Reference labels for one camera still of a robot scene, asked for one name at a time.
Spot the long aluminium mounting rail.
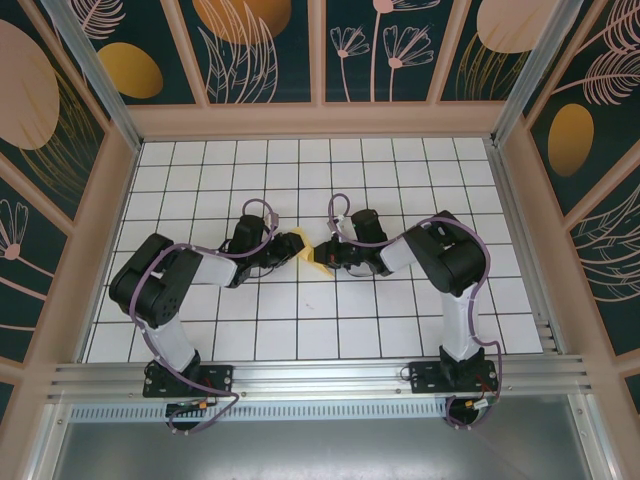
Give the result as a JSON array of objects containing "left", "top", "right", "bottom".
[{"left": 47, "top": 354, "right": 596, "bottom": 401}]

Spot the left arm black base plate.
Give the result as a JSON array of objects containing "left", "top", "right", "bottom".
[{"left": 143, "top": 363, "right": 235, "bottom": 399}]

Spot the aluminium side rail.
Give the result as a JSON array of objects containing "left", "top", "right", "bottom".
[{"left": 484, "top": 139, "right": 566, "bottom": 356}]

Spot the yellow cloth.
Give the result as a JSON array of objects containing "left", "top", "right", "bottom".
[{"left": 289, "top": 227, "right": 335, "bottom": 280}]

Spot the slotted grey cable duct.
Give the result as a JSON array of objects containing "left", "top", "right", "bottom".
[{"left": 69, "top": 403, "right": 451, "bottom": 421}]

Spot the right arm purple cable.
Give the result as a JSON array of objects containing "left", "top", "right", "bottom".
[{"left": 327, "top": 193, "right": 503, "bottom": 431}]

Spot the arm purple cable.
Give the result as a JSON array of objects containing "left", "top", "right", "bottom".
[
  {"left": 128, "top": 198, "right": 280, "bottom": 436},
  {"left": 327, "top": 193, "right": 503, "bottom": 431}
]

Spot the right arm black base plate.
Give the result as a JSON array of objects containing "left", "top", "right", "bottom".
[{"left": 408, "top": 360, "right": 500, "bottom": 395}]

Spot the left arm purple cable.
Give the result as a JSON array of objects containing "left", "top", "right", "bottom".
[{"left": 128, "top": 198, "right": 280, "bottom": 436}]

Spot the grey sheet metal panel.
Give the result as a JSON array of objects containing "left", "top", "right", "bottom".
[{"left": 29, "top": 417, "right": 614, "bottom": 480}]

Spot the aluminium frame post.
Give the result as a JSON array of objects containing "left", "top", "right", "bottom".
[
  {"left": 492, "top": 0, "right": 584, "bottom": 146},
  {"left": 39, "top": 0, "right": 144, "bottom": 151}
]

